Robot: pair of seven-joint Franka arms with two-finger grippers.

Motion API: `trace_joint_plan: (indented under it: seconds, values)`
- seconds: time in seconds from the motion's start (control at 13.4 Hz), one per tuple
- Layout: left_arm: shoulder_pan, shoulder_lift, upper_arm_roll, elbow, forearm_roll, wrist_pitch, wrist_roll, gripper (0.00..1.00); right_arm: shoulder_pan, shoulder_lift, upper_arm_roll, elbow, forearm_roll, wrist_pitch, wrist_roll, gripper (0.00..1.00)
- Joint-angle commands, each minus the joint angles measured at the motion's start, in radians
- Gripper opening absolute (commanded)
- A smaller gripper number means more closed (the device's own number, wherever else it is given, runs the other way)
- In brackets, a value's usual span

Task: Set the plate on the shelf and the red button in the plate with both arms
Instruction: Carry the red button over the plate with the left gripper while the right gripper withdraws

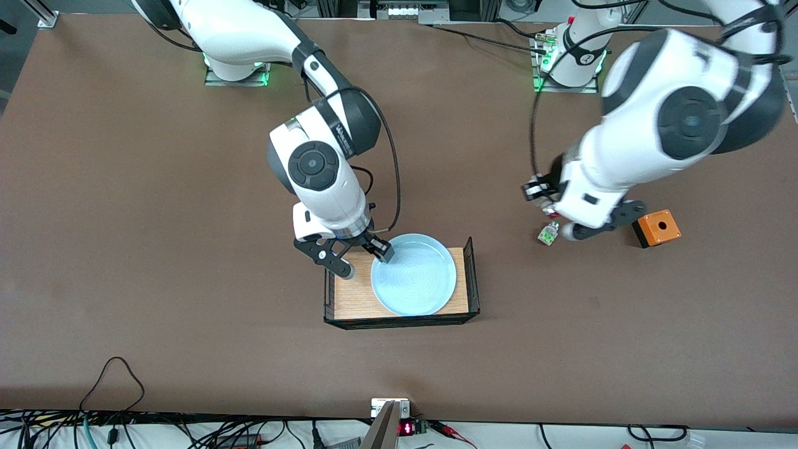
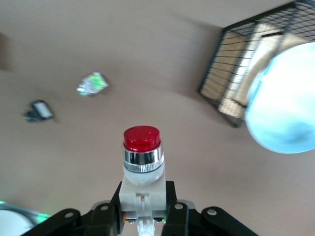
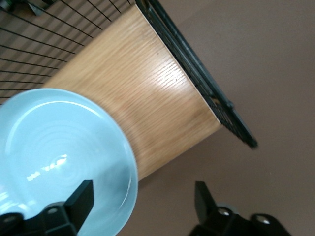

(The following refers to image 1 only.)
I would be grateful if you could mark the white power strip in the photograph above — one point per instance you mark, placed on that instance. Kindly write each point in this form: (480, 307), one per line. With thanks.
(402, 11)

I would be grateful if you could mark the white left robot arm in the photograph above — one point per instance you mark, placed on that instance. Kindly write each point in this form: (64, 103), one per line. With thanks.
(654, 125)

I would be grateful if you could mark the red test probe clip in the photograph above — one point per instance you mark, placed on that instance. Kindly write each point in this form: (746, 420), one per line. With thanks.
(450, 429)

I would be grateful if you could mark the aluminium edge rail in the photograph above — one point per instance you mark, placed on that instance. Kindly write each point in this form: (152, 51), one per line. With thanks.
(792, 106)

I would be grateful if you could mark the green push button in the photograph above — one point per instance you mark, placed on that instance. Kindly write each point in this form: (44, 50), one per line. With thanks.
(547, 237)

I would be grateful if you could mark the light blue plate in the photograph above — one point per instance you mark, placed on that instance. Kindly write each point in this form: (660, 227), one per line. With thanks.
(414, 277)

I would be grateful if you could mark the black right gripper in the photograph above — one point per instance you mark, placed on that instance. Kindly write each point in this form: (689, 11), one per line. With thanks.
(369, 240)

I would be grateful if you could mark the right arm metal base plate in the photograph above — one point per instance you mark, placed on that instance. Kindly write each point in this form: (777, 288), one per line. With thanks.
(215, 80)

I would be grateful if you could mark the red digit display module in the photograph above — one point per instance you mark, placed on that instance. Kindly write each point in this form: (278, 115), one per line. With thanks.
(406, 428)

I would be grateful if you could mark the orange button enclosure box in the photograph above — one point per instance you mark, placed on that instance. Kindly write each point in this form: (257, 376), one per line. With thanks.
(659, 229)

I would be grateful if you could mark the black power adapter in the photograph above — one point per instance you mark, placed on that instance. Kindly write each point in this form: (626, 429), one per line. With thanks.
(240, 441)

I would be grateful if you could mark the aluminium corner bracket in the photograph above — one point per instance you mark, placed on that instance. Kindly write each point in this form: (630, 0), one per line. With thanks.
(48, 20)

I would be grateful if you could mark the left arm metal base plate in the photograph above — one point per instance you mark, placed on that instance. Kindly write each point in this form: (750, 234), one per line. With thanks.
(586, 89)

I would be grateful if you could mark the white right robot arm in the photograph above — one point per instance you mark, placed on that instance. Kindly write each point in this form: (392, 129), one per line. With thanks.
(324, 181)

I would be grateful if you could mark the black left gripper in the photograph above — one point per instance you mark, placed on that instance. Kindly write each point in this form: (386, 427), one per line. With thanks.
(551, 179)

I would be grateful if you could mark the grey camera mount bar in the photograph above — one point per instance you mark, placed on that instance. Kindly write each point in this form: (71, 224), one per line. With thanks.
(381, 433)

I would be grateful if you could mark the silver camera mount bracket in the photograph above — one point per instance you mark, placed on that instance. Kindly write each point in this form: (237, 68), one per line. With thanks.
(377, 408)

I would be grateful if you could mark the black power plug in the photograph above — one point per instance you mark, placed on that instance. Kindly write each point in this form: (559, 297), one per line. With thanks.
(317, 439)

